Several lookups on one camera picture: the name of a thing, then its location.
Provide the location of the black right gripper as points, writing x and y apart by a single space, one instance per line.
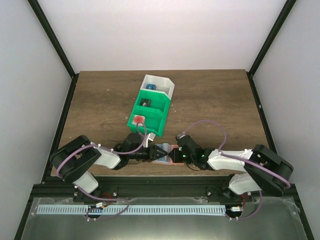
175 156

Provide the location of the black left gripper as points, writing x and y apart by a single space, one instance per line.
152 153

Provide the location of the blue credit card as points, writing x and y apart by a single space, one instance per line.
163 150

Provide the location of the green front plastic bin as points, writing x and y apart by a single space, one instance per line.
154 119

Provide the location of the green plastic bin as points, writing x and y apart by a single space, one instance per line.
159 101
154 119

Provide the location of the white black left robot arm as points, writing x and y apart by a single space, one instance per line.
72 161

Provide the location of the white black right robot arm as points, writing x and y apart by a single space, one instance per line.
260 168

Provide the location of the red white card stack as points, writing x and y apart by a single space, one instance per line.
138 119

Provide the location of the black VIP card stack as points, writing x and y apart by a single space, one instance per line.
145 102

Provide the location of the blue card stack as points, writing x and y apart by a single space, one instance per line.
150 86

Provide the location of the green middle plastic bin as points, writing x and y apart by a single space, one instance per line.
159 101

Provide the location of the white plastic bin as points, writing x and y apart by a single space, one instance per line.
163 84

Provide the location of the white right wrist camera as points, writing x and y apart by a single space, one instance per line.
179 136

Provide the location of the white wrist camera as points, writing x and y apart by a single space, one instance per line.
148 139
179 136

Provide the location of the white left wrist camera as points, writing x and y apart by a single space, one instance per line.
148 139

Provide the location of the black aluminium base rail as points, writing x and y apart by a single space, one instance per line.
211 188

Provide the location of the light blue slotted cable duct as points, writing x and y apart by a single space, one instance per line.
199 210

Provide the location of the black right frame post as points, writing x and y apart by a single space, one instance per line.
280 20

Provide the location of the black frame post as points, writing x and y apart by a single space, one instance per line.
44 22
280 20

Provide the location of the black left frame post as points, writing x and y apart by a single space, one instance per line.
44 22

